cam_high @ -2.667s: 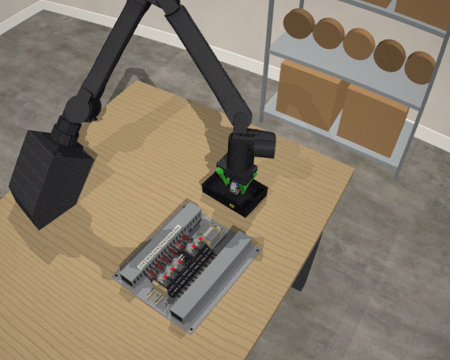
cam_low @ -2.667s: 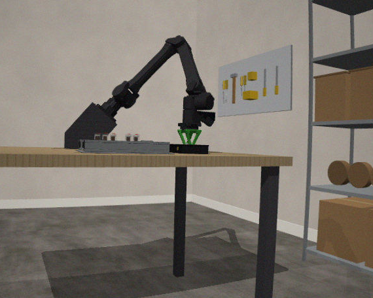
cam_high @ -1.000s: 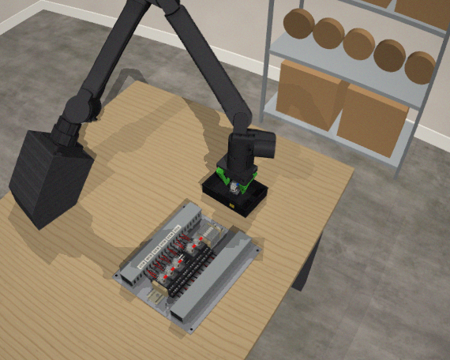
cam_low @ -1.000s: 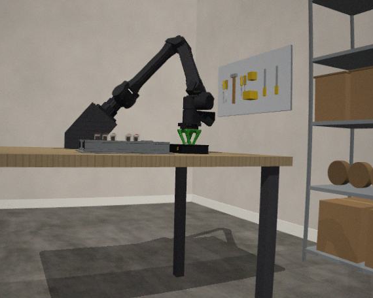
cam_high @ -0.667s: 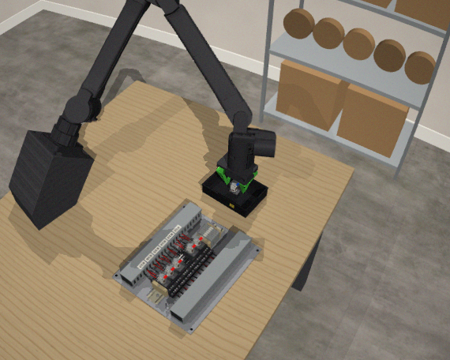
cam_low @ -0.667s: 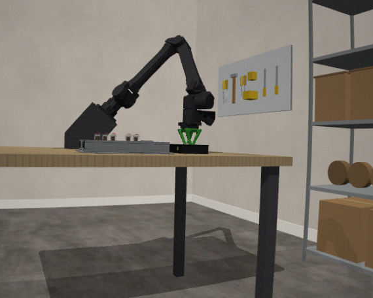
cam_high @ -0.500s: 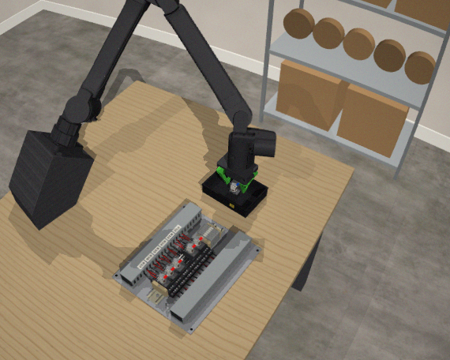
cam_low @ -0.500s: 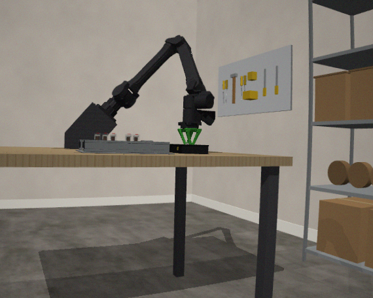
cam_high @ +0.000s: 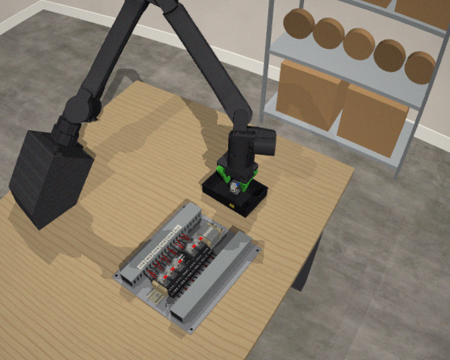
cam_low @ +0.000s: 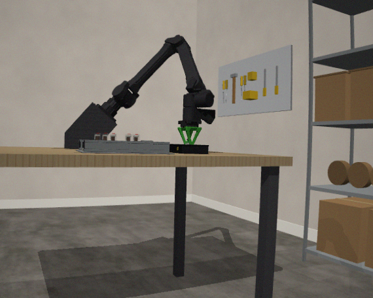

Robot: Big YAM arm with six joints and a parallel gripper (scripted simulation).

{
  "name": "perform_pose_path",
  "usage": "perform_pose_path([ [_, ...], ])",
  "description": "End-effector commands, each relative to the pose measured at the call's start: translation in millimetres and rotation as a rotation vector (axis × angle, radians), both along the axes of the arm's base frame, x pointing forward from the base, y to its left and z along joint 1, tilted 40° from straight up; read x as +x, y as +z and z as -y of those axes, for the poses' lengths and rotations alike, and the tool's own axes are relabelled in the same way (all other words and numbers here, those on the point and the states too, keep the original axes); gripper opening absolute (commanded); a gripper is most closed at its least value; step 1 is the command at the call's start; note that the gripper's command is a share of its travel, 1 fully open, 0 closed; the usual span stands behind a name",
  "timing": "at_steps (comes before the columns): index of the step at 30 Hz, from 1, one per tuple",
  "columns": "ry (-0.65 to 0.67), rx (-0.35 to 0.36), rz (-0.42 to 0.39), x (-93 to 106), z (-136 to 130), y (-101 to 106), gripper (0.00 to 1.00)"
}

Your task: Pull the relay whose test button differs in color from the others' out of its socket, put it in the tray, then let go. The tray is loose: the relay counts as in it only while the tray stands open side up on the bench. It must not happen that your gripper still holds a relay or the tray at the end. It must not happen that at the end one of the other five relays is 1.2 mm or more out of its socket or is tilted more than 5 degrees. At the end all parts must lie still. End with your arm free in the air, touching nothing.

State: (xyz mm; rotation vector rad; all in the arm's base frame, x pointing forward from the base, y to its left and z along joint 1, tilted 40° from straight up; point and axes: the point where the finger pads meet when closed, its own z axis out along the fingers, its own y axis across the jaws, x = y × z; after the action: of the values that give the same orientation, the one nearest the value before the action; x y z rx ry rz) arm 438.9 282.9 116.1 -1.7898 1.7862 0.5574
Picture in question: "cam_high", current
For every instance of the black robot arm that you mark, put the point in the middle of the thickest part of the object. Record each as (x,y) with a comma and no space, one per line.
(85,105)

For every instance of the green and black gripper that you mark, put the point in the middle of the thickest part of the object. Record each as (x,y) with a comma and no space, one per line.
(236,167)

